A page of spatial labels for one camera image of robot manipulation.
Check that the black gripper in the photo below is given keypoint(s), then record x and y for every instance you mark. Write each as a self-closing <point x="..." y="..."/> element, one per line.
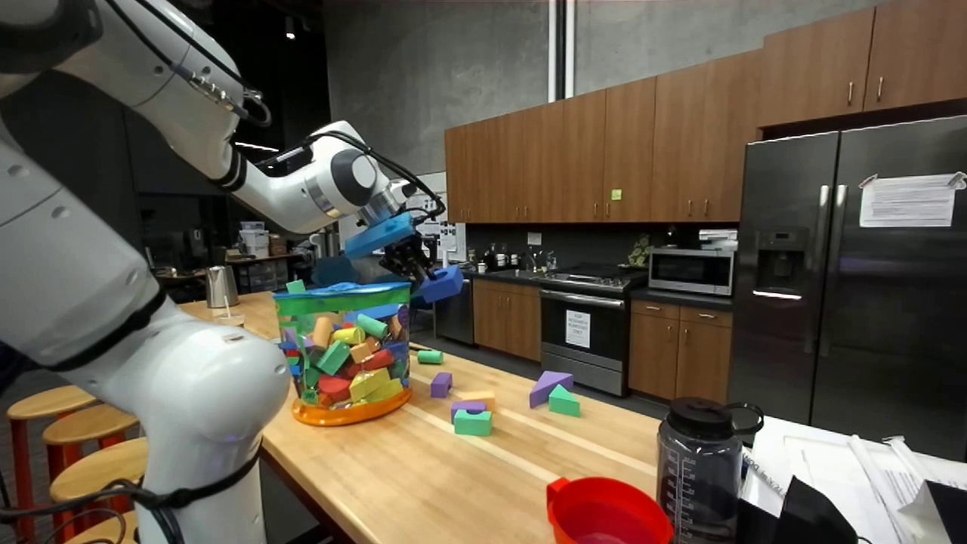
<point x="410" y="250"/>

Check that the blue square block with hole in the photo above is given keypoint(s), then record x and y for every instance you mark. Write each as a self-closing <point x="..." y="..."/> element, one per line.
<point x="442" y="285"/>

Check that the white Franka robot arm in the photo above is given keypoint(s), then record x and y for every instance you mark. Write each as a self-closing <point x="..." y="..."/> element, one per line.
<point x="122" y="334"/>

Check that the clear plastic block basket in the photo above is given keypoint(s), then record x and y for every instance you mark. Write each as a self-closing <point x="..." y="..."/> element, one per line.
<point x="350" y="356"/>

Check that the black dishwasher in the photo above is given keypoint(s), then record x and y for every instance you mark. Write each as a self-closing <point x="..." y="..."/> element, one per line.
<point x="454" y="312"/>

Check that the small green foam block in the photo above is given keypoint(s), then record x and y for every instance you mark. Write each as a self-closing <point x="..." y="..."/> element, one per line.
<point x="430" y="356"/>

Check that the wide brown base cabinet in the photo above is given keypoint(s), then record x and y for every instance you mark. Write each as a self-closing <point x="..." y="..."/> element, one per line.
<point x="510" y="321"/>

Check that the small purple foam cube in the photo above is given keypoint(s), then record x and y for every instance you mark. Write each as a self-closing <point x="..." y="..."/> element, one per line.
<point x="439" y="385"/>

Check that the purple rectangular foam block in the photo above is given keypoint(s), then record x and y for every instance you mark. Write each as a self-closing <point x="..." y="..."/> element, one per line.
<point x="465" y="406"/>

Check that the white paper on oven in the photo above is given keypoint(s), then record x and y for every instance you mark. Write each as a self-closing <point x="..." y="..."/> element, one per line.
<point x="579" y="331"/>

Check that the purple wedge foam block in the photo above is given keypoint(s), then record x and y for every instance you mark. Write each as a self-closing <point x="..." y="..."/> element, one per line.
<point x="547" y="389"/>

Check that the stainless steel oven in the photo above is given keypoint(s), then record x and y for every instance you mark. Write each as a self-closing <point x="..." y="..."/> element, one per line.
<point x="587" y="337"/>

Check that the green sticky note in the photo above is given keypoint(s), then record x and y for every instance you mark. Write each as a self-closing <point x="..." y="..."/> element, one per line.
<point x="614" y="195"/>

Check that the metal pitcher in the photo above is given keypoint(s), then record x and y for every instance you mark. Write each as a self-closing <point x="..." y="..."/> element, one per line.
<point x="223" y="289"/>

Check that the small green plant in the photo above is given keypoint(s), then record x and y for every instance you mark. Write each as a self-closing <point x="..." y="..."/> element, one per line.
<point x="635" y="253"/>

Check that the silver microwave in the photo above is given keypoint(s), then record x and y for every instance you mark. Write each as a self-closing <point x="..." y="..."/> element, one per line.
<point x="689" y="273"/>

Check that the narrow brown base cabinet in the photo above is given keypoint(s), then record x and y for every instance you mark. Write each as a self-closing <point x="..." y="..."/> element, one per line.
<point x="681" y="352"/>

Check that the red plastic bowl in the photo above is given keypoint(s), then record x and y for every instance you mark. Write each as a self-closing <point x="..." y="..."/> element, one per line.
<point x="605" y="514"/>

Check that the dark water bottle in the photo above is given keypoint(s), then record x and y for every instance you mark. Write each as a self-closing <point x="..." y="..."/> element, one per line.
<point x="699" y="472"/>

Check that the wooden stool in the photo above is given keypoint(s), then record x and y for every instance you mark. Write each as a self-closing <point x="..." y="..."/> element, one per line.
<point x="101" y="468"/>
<point x="49" y="402"/>
<point x="101" y="530"/>
<point x="91" y="423"/>

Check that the stainless steel refrigerator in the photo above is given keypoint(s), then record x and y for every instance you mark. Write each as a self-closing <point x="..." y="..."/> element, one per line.
<point x="855" y="304"/>

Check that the white cloth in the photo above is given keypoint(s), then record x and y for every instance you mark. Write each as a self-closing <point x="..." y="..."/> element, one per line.
<point x="836" y="468"/>

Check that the brown cabinet above refrigerator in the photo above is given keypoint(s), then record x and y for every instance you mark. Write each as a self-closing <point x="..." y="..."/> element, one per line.
<point x="865" y="62"/>

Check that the white paper on refrigerator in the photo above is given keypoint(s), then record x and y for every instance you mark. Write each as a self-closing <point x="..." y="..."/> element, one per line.
<point x="907" y="199"/>

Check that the wall poster board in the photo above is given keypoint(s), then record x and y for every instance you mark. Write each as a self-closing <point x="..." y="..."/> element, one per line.
<point x="450" y="242"/>

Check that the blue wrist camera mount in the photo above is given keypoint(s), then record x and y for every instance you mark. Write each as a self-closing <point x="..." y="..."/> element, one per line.
<point x="378" y="232"/>

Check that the brown wooden wall cabinets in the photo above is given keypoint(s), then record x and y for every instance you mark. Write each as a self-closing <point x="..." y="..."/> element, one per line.
<point x="605" y="152"/>

